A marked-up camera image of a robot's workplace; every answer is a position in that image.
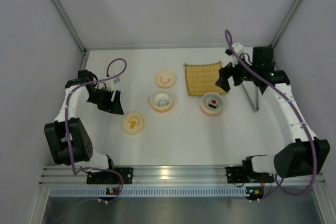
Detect cream lid orange handle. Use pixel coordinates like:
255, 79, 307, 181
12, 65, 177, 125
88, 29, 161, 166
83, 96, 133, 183
122, 112, 146, 135

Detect sushi roll red centre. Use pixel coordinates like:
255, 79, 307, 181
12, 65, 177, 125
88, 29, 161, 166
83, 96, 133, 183
208, 99, 218, 109

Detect metal tongs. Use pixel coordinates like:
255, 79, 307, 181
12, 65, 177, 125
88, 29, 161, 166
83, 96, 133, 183
241, 82, 259, 113

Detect sushi roll green centre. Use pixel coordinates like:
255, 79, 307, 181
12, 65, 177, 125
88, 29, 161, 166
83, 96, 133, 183
158, 99, 169, 107

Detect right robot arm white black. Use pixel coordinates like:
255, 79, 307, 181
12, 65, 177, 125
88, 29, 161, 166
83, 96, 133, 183
216, 43, 330, 178

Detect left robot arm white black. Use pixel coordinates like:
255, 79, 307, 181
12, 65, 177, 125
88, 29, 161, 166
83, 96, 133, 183
44, 70, 124, 185

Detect pink lunch bowl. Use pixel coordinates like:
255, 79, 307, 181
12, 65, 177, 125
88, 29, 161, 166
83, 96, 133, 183
200, 92, 224, 116

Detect orange lunch bowl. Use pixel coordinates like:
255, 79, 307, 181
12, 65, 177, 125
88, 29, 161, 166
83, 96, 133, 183
150, 89, 174, 113

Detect bamboo sushi mat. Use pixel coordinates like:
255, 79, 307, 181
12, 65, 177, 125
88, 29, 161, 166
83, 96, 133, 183
184, 61, 226, 97

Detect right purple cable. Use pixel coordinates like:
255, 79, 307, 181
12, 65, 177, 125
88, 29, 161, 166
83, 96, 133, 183
224, 29, 318, 202

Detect purple cable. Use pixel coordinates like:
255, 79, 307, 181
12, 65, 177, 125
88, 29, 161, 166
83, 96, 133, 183
224, 29, 318, 202
65, 58, 128, 204

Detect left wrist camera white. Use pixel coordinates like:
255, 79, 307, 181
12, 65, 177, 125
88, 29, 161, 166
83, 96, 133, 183
104, 77, 120, 90

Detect cream lid pink handle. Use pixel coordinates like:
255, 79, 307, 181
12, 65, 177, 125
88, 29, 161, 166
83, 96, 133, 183
154, 69, 176, 89

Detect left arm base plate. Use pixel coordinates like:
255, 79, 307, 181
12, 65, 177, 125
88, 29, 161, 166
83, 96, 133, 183
86, 167, 133, 185

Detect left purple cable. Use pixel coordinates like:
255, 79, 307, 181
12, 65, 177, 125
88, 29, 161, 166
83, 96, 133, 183
65, 58, 128, 204

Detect aluminium mounting rail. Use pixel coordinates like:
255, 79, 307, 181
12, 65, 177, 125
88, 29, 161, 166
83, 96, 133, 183
39, 165, 325, 186

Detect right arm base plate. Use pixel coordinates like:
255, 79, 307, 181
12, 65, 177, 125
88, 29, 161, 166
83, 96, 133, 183
225, 166, 275, 185

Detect slotted cable duct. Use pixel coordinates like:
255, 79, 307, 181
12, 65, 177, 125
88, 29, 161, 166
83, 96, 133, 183
49, 185, 263, 198

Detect right aluminium frame post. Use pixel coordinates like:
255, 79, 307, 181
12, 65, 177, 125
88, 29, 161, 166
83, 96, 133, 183
268, 0, 303, 48

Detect aluminium frame post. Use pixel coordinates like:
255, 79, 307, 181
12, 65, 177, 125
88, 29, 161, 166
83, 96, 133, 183
50, 0, 87, 55
268, 0, 303, 48

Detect left aluminium frame post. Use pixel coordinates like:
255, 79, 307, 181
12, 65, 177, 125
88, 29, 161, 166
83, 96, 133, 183
50, 0, 87, 55

